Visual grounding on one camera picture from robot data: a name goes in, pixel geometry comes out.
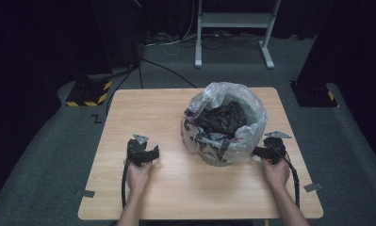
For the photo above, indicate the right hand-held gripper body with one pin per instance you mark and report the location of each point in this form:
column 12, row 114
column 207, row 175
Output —
column 276, row 147

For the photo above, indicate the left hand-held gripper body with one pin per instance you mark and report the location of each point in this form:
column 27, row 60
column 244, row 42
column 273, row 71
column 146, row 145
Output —
column 135, row 150

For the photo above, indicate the clear plastic trash bag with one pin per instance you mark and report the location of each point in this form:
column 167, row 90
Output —
column 254, row 116

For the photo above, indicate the person's left hand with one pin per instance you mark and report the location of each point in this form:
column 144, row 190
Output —
column 138, row 177

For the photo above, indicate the person's right hand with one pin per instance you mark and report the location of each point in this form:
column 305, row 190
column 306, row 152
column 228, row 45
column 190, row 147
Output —
column 276, row 175

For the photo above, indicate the grey tape piece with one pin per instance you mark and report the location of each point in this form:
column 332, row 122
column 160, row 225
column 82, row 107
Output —
column 313, row 187
column 85, row 193

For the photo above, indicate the black yellow striped base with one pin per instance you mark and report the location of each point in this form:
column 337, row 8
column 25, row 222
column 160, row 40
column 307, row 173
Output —
column 313, row 94
column 88, row 94

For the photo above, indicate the white metal stand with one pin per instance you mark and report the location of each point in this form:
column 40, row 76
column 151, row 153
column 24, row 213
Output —
column 234, row 19

